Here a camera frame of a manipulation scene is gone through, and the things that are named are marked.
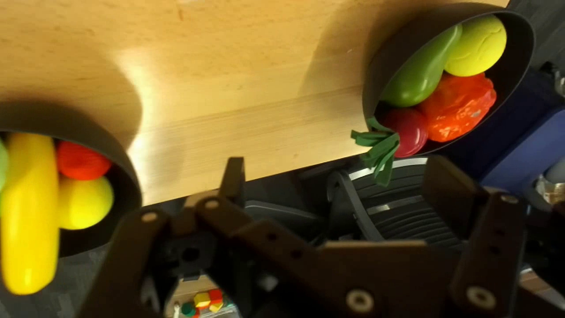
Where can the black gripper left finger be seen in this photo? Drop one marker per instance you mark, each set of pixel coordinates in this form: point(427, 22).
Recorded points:
point(284, 248)

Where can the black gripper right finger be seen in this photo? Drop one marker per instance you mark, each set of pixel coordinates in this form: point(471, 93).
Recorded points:
point(488, 254)

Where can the red radish with green leaves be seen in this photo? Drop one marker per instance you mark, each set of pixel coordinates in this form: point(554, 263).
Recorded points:
point(412, 134)

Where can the orange plastic bell pepper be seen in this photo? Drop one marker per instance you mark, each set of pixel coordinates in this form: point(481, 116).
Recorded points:
point(462, 109)

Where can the green apple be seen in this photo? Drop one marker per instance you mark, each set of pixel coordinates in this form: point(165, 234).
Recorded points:
point(418, 73)

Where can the black plastic bowl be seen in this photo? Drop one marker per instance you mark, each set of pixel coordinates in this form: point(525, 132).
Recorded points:
point(518, 54)
point(121, 178)

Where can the yellow round plastic fruit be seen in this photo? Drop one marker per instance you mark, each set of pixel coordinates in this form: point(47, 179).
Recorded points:
point(478, 47)

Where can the yellow plastic banana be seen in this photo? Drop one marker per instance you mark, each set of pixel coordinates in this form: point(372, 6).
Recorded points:
point(29, 218)

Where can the dark mesh office chair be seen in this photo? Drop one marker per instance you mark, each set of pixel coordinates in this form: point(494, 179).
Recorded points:
point(400, 218)

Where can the dark blue chair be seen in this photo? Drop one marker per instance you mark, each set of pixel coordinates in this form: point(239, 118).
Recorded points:
point(531, 153)

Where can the yellow plastic lemon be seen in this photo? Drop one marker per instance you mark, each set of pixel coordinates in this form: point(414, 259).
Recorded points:
point(82, 204)

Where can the red plastic tomato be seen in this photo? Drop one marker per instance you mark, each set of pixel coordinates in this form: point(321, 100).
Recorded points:
point(81, 160)

